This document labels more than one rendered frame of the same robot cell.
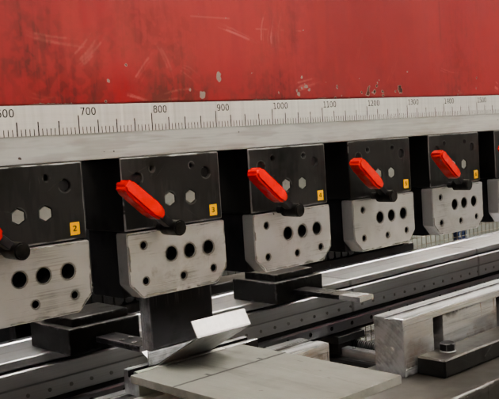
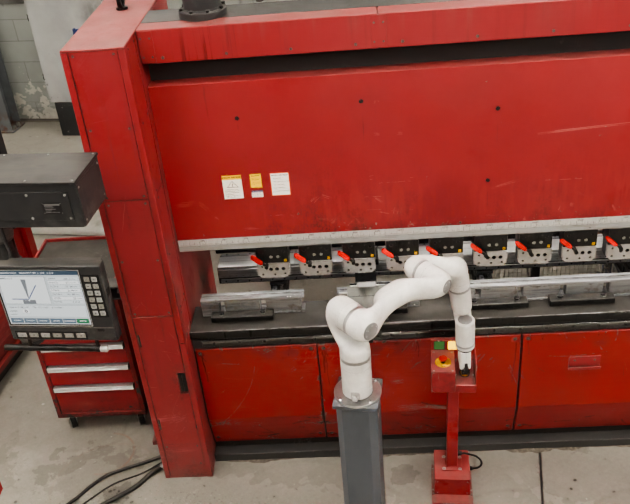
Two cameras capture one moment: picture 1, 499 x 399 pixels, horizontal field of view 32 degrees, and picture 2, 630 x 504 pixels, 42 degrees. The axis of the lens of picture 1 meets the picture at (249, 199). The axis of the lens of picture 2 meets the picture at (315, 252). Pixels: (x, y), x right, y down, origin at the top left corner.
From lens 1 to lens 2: 3.14 m
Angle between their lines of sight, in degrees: 52
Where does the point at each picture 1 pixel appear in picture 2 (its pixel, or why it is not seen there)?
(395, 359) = not seen: hidden behind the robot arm
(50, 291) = (321, 269)
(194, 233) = (364, 260)
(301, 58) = (410, 216)
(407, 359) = not seen: hidden behind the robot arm
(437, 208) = (476, 258)
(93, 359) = not seen: hidden behind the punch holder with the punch
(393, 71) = (456, 217)
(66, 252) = (326, 262)
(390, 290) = (512, 259)
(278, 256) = (395, 267)
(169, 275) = (356, 269)
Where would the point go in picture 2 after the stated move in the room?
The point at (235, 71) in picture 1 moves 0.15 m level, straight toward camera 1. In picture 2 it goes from (382, 222) to (360, 236)
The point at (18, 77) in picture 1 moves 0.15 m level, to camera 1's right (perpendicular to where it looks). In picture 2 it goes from (314, 227) to (339, 237)
